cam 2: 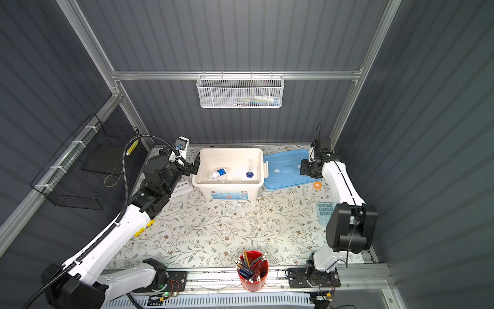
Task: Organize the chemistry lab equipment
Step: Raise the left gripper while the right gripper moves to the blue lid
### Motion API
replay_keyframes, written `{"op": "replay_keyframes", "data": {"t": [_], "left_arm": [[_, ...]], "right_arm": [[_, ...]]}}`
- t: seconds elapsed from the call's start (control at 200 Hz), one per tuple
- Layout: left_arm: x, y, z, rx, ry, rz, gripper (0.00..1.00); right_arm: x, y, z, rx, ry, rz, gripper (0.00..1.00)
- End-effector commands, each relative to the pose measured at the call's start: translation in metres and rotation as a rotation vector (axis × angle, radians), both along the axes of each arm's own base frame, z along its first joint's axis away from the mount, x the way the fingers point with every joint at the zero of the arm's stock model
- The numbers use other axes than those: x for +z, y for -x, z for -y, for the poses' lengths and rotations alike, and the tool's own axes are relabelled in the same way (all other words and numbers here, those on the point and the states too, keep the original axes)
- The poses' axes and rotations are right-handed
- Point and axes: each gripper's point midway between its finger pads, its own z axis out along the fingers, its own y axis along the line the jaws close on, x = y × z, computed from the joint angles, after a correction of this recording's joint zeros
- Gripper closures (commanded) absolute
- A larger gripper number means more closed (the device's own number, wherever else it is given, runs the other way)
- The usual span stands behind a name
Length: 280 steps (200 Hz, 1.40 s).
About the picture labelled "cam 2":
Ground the white wire wall basket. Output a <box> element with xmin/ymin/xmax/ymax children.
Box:
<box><xmin>196</xmin><ymin>76</ymin><xmax>285</xmax><ymax>109</ymax></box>

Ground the white test tube rack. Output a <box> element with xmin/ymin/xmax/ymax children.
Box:
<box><xmin>171</xmin><ymin>180</ymin><xmax>194</xmax><ymax>198</ymax></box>

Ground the blue plastic bin lid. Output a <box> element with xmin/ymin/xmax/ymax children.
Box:
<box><xmin>264</xmin><ymin>149</ymin><xmax>316</xmax><ymax>190</ymax></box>

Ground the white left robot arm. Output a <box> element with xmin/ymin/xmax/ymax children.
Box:
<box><xmin>23</xmin><ymin>136</ymin><xmax>201</xmax><ymax>308</ymax></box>

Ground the black wire side basket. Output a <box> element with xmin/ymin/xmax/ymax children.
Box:
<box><xmin>31</xmin><ymin>116</ymin><xmax>139</xmax><ymax>211</ymax></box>

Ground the yellow item in basket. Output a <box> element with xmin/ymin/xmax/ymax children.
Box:
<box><xmin>125</xmin><ymin>139</ymin><xmax>140</xmax><ymax>157</ymax></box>

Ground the teal calculator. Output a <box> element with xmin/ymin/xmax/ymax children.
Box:
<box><xmin>316</xmin><ymin>202</ymin><xmax>335</xmax><ymax>227</ymax></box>

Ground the red pencil cup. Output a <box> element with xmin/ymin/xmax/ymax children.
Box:
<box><xmin>236</xmin><ymin>251</ymin><xmax>269</xmax><ymax>292</ymax></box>

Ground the yellow marker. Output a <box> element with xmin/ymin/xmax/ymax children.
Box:
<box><xmin>135</xmin><ymin>220</ymin><xmax>155</xmax><ymax>237</ymax></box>

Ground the white blue small bottle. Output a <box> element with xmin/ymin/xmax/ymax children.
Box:
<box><xmin>208</xmin><ymin>168</ymin><xmax>228</xmax><ymax>180</ymax></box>

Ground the blue bottle cap piece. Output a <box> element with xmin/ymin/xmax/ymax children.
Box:
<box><xmin>246</xmin><ymin>159</ymin><xmax>254</xmax><ymax>178</ymax></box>

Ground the white plastic storage bin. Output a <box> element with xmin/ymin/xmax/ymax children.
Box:
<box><xmin>192</xmin><ymin>148</ymin><xmax>268</xmax><ymax>202</ymax></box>

